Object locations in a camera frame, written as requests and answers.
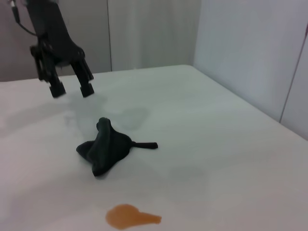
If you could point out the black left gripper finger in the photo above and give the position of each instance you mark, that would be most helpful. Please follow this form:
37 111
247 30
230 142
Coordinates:
51 79
85 79

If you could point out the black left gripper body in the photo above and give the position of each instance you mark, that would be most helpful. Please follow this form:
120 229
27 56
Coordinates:
50 29

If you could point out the orange liquid stain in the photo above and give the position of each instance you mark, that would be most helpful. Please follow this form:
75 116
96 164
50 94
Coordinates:
127 216

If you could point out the dark rag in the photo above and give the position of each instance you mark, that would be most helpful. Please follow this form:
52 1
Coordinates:
106 146

